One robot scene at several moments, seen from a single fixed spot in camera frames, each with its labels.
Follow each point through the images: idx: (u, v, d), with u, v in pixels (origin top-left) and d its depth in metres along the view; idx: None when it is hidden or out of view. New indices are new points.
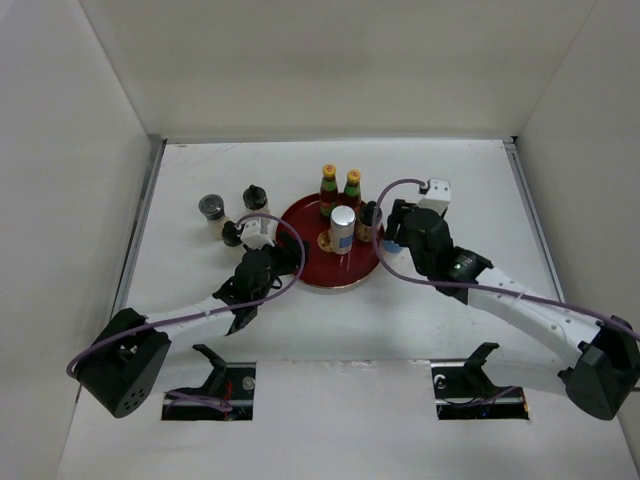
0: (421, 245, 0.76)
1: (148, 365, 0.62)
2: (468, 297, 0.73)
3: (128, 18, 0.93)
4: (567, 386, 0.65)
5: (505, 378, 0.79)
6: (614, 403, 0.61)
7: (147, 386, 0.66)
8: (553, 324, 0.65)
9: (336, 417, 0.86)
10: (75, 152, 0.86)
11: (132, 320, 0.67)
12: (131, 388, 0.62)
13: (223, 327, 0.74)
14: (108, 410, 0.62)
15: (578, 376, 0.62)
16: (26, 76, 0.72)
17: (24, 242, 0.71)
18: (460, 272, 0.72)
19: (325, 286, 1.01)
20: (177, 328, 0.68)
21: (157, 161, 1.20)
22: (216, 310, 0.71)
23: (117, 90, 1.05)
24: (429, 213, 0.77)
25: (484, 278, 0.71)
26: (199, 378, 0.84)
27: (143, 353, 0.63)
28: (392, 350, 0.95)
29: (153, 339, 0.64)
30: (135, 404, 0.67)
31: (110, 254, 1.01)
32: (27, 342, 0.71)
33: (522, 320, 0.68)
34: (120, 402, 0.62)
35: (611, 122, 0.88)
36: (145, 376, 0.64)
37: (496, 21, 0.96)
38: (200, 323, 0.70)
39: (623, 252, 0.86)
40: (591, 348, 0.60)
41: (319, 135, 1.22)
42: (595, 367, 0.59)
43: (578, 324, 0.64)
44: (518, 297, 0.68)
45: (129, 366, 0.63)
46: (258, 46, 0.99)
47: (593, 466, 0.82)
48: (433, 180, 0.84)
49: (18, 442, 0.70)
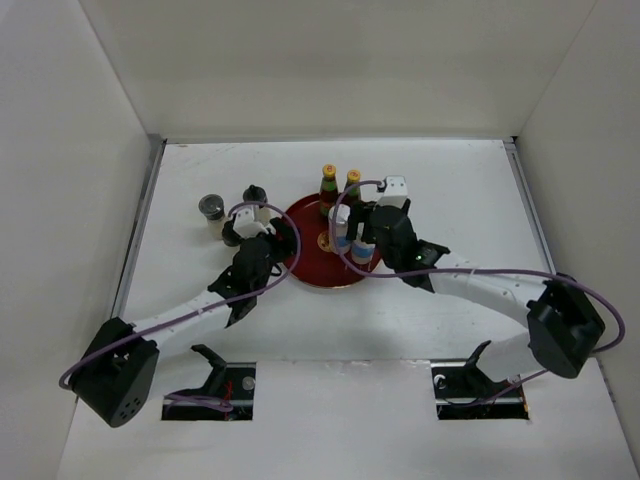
0: (386, 241, 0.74)
1: (138, 375, 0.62)
2: (433, 284, 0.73)
3: (127, 17, 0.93)
4: (532, 349, 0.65)
5: (500, 371, 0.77)
6: (576, 358, 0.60)
7: (142, 394, 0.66)
8: (503, 289, 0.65)
9: (338, 418, 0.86)
10: (75, 152, 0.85)
11: (118, 330, 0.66)
12: (125, 398, 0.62)
13: (221, 321, 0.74)
14: (104, 421, 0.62)
15: (534, 335, 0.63)
16: (26, 77, 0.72)
17: (24, 243, 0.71)
18: (421, 262, 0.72)
19: (325, 286, 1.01)
20: (168, 332, 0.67)
21: (156, 161, 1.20)
22: (209, 306, 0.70)
23: (116, 89, 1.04)
24: (391, 208, 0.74)
25: (442, 263, 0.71)
26: (199, 378, 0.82)
27: (132, 365, 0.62)
28: (392, 350, 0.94)
29: (142, 349, 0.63)
30: (133, 411, 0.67)
31: (110, 254, 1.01)
32: (27, 343, 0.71)
33: (481, 295, 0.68)
34: (116, 412, 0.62)
35: (611, 123, 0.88)
36: (138, 385, 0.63)
37: (498, 21, 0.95)
38: (192, 323, 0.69)
39: (623, 253, 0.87)
40: (539, 304, 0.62)
41: (319, 135, 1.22)
42: (543, 320, 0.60)
43: (526, 286, 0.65)
44: (471, 272, 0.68)
45: (121, 378, 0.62)
46: (259, 45, 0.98)
47: (593, 465, 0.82)
48: (389, 178, 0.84)
49: (18, 444, 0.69)
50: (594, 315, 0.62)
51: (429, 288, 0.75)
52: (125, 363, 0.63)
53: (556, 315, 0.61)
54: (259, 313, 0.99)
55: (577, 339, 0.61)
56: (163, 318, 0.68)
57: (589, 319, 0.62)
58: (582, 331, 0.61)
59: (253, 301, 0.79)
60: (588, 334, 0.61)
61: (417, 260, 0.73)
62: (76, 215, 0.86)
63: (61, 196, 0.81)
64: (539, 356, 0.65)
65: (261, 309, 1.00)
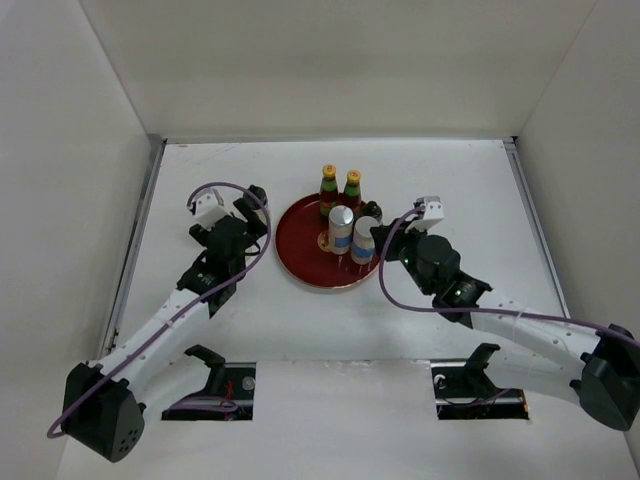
0: (430, 274, 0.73)
1: (120, 418, 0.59)
2: (472, 322, 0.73)
3: (127, 17, 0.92)
4: (579, 399, 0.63)
5: (507, 379, 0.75)
6: (628, 412, 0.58)
7: (138, 421, 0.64)
8: (554, 338, 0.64)
9: (338, 417, 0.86)
10: (75, 152, 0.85)
11: (86, 377, 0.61)
12: (117, 437, 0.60)
13: (199, 317, 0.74)
14: (105, 458, 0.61)
15: (586, 387, 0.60)
16: (26, 78, 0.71)
17: (24, 245, 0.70)
18: (462, 298, 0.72)
19: (326, 285, 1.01)
20: (140, 360, 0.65)
21: (156, 161, 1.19)
22: (177, 316, 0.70)
23: (116, 89, 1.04)
24: (441, 242, 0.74)
25: (483, 300, 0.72)
26: (201, 379, 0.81)
27: (109, 410, 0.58)
28: (393, 350, 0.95)
29: (115, 392, 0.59)
30: (134, 439, 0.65)
31: (110, 254, 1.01)
32: (28, 345, 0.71)
33: (525, 339, 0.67)
34: (114, 450, 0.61)
35: (611, 123, 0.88)
36: (125, 422, 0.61)
37: (499, 21, 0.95)
38: (167, 336, 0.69)
39: (623, 254, 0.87)
40: (594, 358, 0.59)
41: (319, 135, 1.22)
42: (600, 377, 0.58)
43: (578, 337, 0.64)
44: (518, 315, 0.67)
45: (104, 423, 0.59)
46: (259, 45, 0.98)
47: (592, 465, 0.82)
48: (427, 200, 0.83)
49: (18, 445, 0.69)
50: None
51: (466, 323, 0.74)
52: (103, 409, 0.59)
53: (612, 369, 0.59)
54: (260, 313, 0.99)
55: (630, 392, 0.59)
56: (131, 349, 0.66)
57: None
58: (634, 382, 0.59)
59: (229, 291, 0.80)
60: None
61: (456, 294, 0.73)
62: (76, 216, 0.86)
63: (61, 196, 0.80)
64: (587, 405, 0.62)
65: (262, 309, 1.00)
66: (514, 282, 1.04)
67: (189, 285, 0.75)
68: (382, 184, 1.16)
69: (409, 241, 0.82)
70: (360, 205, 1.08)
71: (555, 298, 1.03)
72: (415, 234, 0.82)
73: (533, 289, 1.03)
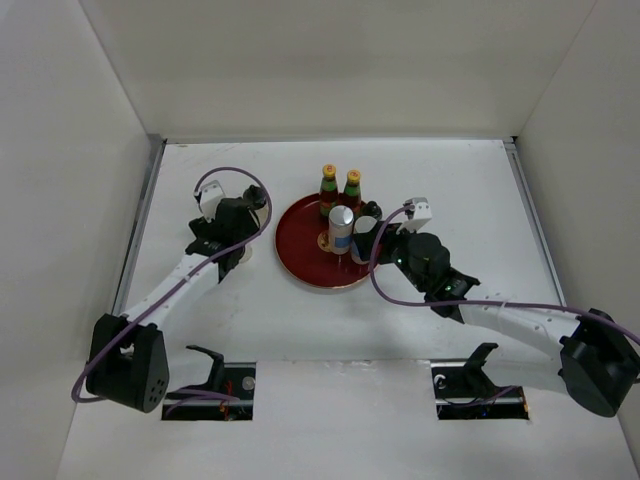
0: (421, 270, 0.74)
1: (152, 359, 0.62)
2: (463, 315, 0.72)
3: (127, 17, 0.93)
4: (567, 386, 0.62)
5: (504, 378, 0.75)
6: (612, 396, 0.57)
7: (164, 372, 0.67)
8: (536, 324, 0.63)
9: (337, 416, 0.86)
10: (75, 151, 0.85)
11: (112, 325, 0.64)
12: (149, 383, 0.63)
13: (212, 276, 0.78)
14: (137, 409, 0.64)
15: (569, 372, 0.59)
16: (26, 78, 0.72)
17: (24, 243, 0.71)
18: (451, 293, 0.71)
19: (327, 286, 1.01)
20: (164, 308, 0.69)
21: (156, 161, 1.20)
22: (194, 271, 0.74)
23: (116, 89, 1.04)
24: (429, 239, 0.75)
25: (471, 294, 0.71)
26: (204, 373, 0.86)
27: (141, 351, 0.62)
28: (392, 350, 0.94)
29: (145, 333, 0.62)
30: (161, 392, 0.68)
31: (110, 254, 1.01)
32: (28, 343, 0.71)
33: (511, 328, 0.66)
34: (146, 398, 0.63)
35: (611, 122, 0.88)
36: (155, 367, 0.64)
37: (497, 20, 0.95)
38: (185, 289, 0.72)
39: (623, 253, 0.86)
40: (573, 342, 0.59)
41: (319, 135, 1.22)
42: (578, 359, 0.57)
43: (559, 322, 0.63)
44: (502, 305, 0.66)
45: (135, 369, 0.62)
46: (259, 46, 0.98)
47: (593, 465, 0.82)
48: (416, 200, 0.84)
49: (18, 443, 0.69)
50: (630, 354, 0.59)
51: (458, 317, 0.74)
52: (134, 354, 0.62)
53: (592, 352, 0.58)
54: (259, 313, 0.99)
55: (613, 376, 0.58)
56: (152, 300, 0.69)
57: (626, 358, 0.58)
58: (619, 367, 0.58)
59: (232, 263, 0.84)
60: (626, 370, 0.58)
61: (446, 290, 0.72)
62: (76, 215, 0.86)
63: (60, 195, 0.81)
64: (574, 393, 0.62)
65: (261, 309, 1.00)
66: (514, 281, 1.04)
67: (197, 250, 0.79)
68: (381, 184, 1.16)
69: (400, 241, 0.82)
70: (360, 205, 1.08)
71: (555, 298, 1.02)
72: (406, 234, 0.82)
73: (533, 289, 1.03)
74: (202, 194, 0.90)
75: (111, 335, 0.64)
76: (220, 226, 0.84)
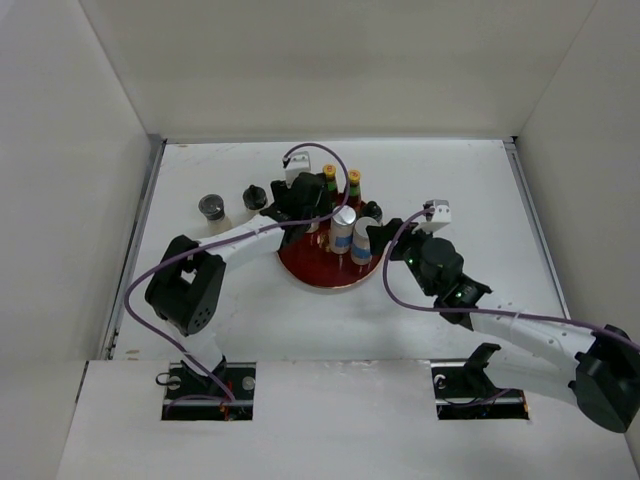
0: (433, 275, 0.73)
1: (210, 282, 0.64)
2: (473, 323, 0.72)
3: (126, 16, 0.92)
4: (578, 398, 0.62)
5: (506, 379, 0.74)
6: (625, 413, 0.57)
7: (212, 304, 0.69)
8: (550, 338, 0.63)
9: (338, 417, 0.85)
10: (75, 153, 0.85)
11: (185, 243, 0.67)
12: (200, 305, 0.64)
13: (275, 243, 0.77)
14: (182, 327, 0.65)
15: (581, 386, 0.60)
16: (23, 79, 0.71)
17: (25, 245, 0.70)
18: (462, 300, 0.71)
19: (325, 286, 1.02)
20: (230, 248, 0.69)
21: (156, 161, 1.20)
22: (265, 228, 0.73)
23: (116, 89, 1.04)
24: (444, 244, 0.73)
25: (482, 303, 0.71)
26: (209, 365, 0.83)
27: (204, 273, 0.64)
28: (393, 350, 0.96)
29: (211, 259, 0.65)
30: (202, 324, 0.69)
31: (111, 254, 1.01)
32: (29, 345, 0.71)
33: (524, 340, 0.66)
34: (192, 320, 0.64)
35: (612, 123, 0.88)
36: (209, 293, 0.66)
37: (498, 21, 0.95)
38: (251, 241, 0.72)
39: (624, 253, 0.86)
40: (589, 358, 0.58)
41: (318, 134, 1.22)
42: (592, 376, 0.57)
43: (574, 336, 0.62)
44: (515, 316, 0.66)
45: (193, 288, 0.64)
46: (259, 45, 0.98)
47: (593, 465, 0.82)
48: (436, 203, 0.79)
49: (17, 445, 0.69)
50: None
51: (467, 323, 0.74)
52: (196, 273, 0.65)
53: (606, 369, 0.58)
54: (260, 313, 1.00)
55: (627, 393, 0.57)
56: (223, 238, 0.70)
57: None
58: (631, 384, 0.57)
59: (296, 236, 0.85)
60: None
61: (457, 297, 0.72)
62: (77, 216, 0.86)
63: (60, 198, 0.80)
64: (586, 405, 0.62)
65: (261, 309, 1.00)
66: (514, 281, 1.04)
67: (269, 215, 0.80)
68: (382, 184, 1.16)
69: (413, 241, 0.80)
70: (360, 205, 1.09)
71: (554, 298, 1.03)
72: (422, 234, 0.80)
73: (532, 290, 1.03)
74: (290, 162, 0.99)
75: (181, 251, 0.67)
76: (294, 198, 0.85)
